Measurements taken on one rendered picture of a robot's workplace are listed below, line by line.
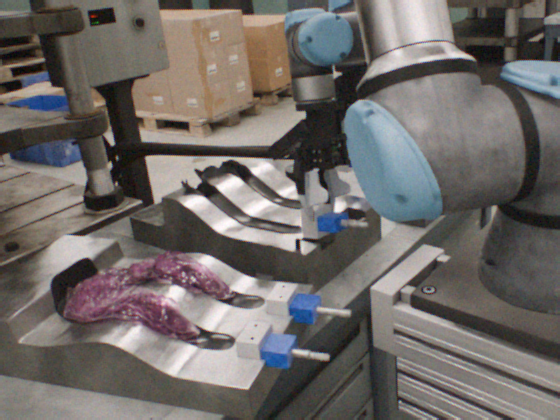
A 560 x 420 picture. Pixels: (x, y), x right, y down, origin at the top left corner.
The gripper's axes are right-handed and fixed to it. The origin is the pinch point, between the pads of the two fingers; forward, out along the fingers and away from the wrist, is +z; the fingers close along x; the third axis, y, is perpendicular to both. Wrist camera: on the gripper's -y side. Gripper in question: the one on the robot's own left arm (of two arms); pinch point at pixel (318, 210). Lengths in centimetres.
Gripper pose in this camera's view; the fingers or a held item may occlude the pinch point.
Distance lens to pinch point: 109.1
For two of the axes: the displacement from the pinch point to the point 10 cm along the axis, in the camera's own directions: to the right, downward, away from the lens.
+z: 1.0, 9.7, 2.0
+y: 8.1, 0.3, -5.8
